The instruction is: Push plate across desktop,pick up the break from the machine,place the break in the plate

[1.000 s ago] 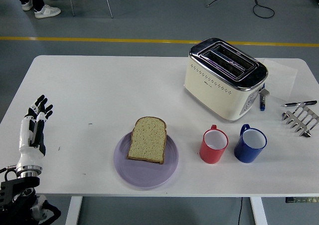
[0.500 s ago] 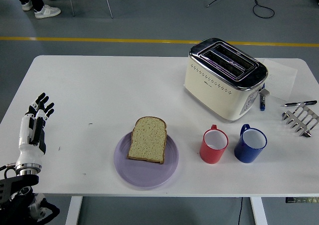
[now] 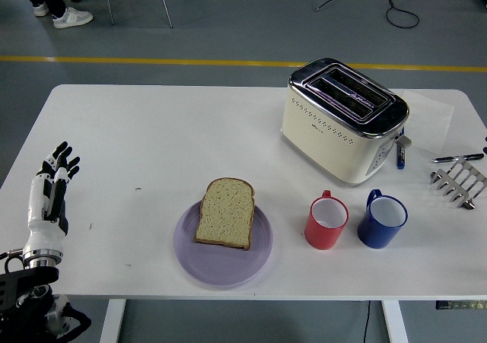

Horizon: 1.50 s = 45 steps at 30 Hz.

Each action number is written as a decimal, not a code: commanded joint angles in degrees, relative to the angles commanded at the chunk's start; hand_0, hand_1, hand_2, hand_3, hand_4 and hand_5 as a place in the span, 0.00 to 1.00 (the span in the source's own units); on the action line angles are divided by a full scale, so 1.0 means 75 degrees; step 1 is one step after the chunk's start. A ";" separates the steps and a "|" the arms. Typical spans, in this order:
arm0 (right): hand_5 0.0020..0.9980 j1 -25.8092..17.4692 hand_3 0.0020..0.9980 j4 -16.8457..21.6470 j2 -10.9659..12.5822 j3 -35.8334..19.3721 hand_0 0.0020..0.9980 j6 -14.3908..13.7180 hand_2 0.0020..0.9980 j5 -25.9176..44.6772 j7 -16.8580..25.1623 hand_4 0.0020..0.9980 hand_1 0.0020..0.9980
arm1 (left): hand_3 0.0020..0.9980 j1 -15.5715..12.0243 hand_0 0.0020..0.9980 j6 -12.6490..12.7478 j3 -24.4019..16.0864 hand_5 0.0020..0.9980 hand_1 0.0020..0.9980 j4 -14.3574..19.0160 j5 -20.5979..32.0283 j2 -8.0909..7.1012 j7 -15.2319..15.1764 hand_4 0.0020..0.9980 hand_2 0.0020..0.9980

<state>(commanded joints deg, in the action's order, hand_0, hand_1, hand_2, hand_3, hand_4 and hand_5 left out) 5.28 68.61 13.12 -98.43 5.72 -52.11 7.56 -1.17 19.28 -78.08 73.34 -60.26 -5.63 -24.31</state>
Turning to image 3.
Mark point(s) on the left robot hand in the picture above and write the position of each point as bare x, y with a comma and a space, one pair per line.
38, 206

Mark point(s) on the brown bread slice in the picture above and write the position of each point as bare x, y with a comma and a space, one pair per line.
226, 217

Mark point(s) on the purple plastic plate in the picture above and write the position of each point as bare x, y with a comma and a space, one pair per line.
224, 267

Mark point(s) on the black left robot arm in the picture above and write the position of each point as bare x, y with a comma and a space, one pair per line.
26, 282

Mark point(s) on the white table leg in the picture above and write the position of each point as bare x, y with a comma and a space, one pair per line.
112, 322
395, 322

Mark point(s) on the metal chair legs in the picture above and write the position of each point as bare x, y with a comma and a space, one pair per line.
165, 7

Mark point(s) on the red enamel mug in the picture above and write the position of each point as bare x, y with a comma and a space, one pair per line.
321, 238

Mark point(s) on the cream and chrome toaster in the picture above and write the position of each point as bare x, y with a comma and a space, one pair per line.
323, 145

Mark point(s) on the blue enamel mug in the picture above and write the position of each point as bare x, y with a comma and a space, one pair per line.
374, 236

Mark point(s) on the blue marker with grey cap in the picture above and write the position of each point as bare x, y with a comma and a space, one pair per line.
400, 156

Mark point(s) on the metal toast rack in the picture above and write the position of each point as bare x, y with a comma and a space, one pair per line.
456, 189

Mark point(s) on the black ballpoint pen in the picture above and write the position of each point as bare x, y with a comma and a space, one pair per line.
458, 158

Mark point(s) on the table height control panel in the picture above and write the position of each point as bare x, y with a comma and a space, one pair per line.
462, 305

